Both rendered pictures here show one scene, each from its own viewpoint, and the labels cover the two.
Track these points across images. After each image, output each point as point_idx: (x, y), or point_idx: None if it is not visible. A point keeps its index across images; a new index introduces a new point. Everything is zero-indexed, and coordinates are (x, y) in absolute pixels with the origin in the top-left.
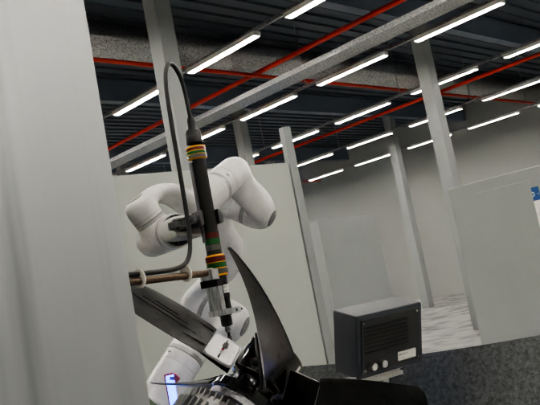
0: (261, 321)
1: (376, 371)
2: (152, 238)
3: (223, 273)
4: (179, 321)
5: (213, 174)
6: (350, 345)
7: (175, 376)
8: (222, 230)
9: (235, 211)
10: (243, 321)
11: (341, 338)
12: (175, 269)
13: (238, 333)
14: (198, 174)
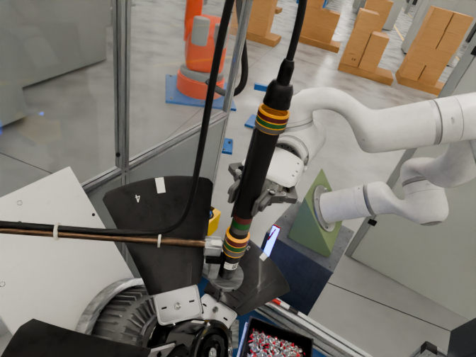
0: None
1: None
2: None
3: (229, 256)
4: (161, 256)
5: (431, 108)
6: (466, 346)
7: (270, 235)
8: (459, 149)
9: None
10: (427, 221)
11: (471, 329)
12: (132, 235)
13: (417, 223)
14: (252, 149)
